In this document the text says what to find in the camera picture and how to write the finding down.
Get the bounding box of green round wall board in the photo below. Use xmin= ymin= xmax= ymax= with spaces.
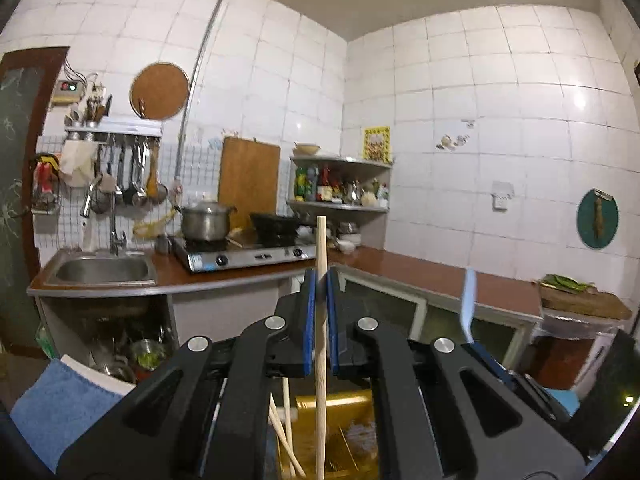
xmin=576 ymin=188 xmax=620 ymax=249

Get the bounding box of yellow perforated utensil holder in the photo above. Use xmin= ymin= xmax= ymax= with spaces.
xmin=277 ymin=390 xmax=380 ymax=479

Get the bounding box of steel cooking pot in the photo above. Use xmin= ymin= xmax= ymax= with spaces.
xmin=177 ymin=200 xmax=236 ymax=242

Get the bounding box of dark framed glass door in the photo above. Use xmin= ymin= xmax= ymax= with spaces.
xmin=1 ymin=47 xmax=68 ymax=359

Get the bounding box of wooden crate with vegetables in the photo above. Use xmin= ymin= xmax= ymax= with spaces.
xmin=536 ymin=274 xmax=631 ymax=321

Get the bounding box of black wok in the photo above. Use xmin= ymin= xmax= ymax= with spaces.
xmin=250 ymin=212 xmax=308 ymax=246

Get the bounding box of white wall socket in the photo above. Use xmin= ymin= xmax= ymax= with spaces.
xmin=491 ymin=181 xmax=514 ymax=212

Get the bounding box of steel gas stove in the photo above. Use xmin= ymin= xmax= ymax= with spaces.
xmin=170 ymin=237 xmax=317 ymax=273

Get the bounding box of steel sink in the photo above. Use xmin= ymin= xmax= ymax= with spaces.
xmin=44 ymin=252 xmax=157 ymax=287

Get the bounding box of wooden cutting board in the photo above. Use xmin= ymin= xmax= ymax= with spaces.
xmin=218 ymin=136 xmax=281 ymax=229

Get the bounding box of yellow wall poster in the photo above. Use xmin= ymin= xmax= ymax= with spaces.
xmin=362 ymin=127 xmax=392 ymax=164

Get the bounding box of round woven mat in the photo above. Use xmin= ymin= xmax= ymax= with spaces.
xmin=129 ymin=62 xmax=190 ymax=120

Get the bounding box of wall utensil rack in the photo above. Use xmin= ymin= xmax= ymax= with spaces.
xmin=65 ymin=116 xmax=163 ymax=142

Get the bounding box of blue textured table cloth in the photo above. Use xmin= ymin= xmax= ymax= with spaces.
xmin=10 ymin=354 xmax=134 ymax=470

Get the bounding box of corner wall shelf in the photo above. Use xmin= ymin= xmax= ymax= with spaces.
xmin=284 ymin=155 xmax=392 ymax=249

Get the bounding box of wooden chopstick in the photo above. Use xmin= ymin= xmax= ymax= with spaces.
xmin=282 ymin=377 xmax=297 ymax=478
xmin=314 ymin=216 xmax=328 ymax=480
xmin=269 ymin=396 xmax=306 ymax=478

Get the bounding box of light blue plastic spoon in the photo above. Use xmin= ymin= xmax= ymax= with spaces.
xmin=459 ymin=268 xmax=477 ymax=344

